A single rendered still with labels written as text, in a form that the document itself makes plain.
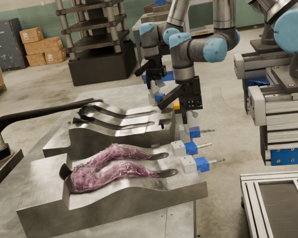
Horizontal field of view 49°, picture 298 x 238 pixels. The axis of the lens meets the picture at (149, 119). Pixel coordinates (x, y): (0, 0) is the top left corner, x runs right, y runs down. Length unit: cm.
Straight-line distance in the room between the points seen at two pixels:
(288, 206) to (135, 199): 112
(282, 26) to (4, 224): 94
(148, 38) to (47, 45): 645
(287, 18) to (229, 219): 144
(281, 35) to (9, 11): 794
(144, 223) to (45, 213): 26
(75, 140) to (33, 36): 680
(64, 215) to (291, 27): 75
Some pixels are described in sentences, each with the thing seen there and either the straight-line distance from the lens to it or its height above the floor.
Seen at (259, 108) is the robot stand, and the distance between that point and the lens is 106.
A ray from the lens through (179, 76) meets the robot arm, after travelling 113.
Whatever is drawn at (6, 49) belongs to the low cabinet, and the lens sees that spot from 819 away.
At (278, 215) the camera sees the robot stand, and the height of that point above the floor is 21.
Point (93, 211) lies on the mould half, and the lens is 90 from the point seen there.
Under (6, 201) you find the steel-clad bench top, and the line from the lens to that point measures 119.
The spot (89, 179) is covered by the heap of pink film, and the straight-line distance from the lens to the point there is 94.
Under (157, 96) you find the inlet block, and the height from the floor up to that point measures 84.
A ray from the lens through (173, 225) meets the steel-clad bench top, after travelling 87.
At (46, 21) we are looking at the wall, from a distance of 824.
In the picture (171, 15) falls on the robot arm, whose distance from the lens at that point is 144.
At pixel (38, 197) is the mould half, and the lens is 92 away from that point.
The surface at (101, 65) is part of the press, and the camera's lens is 527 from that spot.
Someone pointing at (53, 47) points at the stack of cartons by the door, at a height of 35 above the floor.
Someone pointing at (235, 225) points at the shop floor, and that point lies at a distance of 205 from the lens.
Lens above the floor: 138
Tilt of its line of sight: 23 degrees down
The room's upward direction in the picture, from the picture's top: 10 degrees counter-clockwise
